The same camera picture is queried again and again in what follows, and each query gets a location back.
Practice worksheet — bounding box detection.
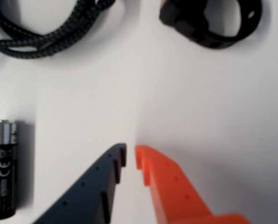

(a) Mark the black ring-shaped strap holder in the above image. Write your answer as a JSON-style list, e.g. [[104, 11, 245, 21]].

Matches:
[[159, 0, 263, 49]]

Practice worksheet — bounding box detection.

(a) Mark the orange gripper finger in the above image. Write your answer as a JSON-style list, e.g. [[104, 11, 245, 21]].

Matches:
[[134, 144, 253, 224]]

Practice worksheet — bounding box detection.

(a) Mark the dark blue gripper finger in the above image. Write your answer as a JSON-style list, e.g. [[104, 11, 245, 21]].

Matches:
[[32, 142, 128, 224]]

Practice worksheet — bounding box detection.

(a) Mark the black and silver battery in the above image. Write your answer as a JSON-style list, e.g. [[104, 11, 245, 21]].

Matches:
[[0, 119, 19, 221]]

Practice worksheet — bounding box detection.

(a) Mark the black braided cable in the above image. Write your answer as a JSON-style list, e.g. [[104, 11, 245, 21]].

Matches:
[[0, 0, 115, 59]]

